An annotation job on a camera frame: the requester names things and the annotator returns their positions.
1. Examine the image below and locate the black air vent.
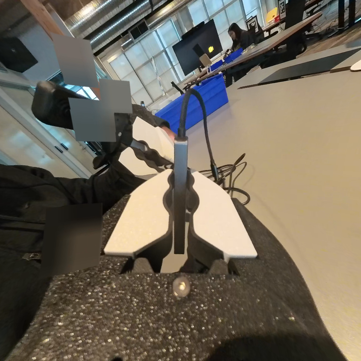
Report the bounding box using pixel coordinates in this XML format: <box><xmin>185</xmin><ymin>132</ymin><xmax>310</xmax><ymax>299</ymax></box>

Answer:
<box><xmin>130</xmin><ymin>21</ymin><xmax>150</xmax><ymax>39</ymax></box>

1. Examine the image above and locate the thin black usb cable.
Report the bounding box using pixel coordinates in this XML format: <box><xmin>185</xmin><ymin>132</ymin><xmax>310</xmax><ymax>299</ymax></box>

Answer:
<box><xmin>197</xmin><ymin>154</ymin><xmax>251</xmax><ymax>206</ymax></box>

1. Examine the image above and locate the long wooden table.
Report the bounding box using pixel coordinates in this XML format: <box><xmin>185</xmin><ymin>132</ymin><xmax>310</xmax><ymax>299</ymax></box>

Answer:
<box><xmin>183</xmin><ymin>11</ymin><xmax>323</xmax><ymax>85</ymax></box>

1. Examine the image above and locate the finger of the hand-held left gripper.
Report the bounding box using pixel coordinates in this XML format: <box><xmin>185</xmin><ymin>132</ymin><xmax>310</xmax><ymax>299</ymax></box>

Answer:
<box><xmin>118</xmin><ymin>145</ymin><xmax>173</xmax><ymax>179</ymax></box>
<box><xmin>130</xmin><ymin>116</ymin><xmax>175</xmax><ymax>167</ymax></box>

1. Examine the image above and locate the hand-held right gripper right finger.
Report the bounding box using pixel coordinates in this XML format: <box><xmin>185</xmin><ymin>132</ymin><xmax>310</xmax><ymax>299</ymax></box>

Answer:
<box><xmin>186</xmin><ymin>169</ymin><xmax>258</xmax><ymax>258</ymax></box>

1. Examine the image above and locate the white framed glass door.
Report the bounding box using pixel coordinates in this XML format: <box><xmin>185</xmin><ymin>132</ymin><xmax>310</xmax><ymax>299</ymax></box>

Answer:
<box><xmin>0</xmin><ymin>71</ymin><xmax>96</xmax><ymax>178</ymax></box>

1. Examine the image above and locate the grey slim usb hub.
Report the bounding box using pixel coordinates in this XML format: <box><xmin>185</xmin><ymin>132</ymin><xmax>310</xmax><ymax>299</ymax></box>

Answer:
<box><xmin>173</xmin><ymin>137</ymin><xmax>190</xmax><ymax>255</ymax></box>

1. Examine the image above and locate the large blue plastic bin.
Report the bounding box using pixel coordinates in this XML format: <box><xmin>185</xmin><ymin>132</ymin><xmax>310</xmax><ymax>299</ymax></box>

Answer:
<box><xmin>155</xmin><ymin>73</ymin><xmax>229</xmax><ymax>133</ymax></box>

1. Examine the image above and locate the black braided hub cable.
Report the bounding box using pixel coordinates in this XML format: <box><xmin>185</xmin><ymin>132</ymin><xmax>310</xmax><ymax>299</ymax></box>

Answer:
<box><xmin>178</xmin><ymin>88</ymin><xmax>224</xmax><ymax>182</ymax></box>

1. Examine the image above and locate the person's black jacket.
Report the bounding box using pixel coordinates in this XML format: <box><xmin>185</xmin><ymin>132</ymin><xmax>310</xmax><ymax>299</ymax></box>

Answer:
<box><xmin>0</xmin><ymin>163</ymin><xmax>148</xmax><ymax>361</ymax></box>

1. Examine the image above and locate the black wall-mounted box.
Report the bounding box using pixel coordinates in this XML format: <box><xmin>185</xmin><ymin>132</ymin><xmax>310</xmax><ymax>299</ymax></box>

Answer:
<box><xmin>0</xmin><ymin>37</ymin><xmax>38</xmax><ymax>73</ymax></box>

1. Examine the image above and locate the large black monitor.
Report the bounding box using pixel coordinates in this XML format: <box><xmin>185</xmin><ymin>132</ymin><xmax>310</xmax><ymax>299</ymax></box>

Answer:
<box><xmin>172</xmin><ymin>19</ymin><xmax>223</xmax><ymax>77</ymax></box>

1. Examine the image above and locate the large window wall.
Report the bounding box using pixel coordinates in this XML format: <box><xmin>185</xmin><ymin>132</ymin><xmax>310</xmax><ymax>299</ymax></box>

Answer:
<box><xmin>99</xmin><ymin>0</ymin><xmax>271</xmax><ymax>110</ymax></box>

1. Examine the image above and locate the small silver stand device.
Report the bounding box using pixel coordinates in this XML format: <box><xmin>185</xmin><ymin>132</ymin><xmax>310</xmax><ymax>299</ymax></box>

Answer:
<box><xmin>193</xmin><ymin>44</ymin><xmax>212</xmax><ymax>72</ymax></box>

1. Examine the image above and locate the black office chair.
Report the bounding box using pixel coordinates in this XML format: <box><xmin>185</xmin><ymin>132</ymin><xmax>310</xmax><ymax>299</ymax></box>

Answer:
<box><xmin>283</xmin><ymin>0</ymin><xmax>308</xmax><ymax>55</ymax></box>

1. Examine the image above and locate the person's left forearm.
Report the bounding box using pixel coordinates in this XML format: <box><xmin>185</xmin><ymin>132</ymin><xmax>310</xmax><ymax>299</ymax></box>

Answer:
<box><xmin>131</xmin><ymin>104</ymin><xmax>170</xmax><ymax>129</ymax></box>

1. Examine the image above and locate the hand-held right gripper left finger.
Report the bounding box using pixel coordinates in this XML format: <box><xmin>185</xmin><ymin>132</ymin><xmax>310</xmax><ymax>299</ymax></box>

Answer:
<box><xmin>104</xmin><ymin>169</ymin><xmax>175</xmax><ymax>258</ymax></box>

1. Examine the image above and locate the black desk mat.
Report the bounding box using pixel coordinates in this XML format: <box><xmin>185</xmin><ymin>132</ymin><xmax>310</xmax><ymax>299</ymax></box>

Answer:
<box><xmin>258</xmin><ymin>46</ymin><xmax>361</xmax><ymax>85</ymax></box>

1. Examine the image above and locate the silver air duct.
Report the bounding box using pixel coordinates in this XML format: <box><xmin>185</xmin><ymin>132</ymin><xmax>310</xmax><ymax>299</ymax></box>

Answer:
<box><xmin>85</xmin><ymin>0</ymin><xmax>223</xmax><ymax>53</ymax></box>
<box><xmin>65</xmin><ymin>0</ymin><xmax>158</xmax><ymax>35</ymax></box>

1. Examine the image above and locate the grey metal pole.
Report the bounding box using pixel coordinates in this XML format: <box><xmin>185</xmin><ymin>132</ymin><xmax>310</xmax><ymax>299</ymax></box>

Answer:
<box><xmin>152</xmin><ymin>56</ymin><xmax>164</xmax><ymax>93</ymax></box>

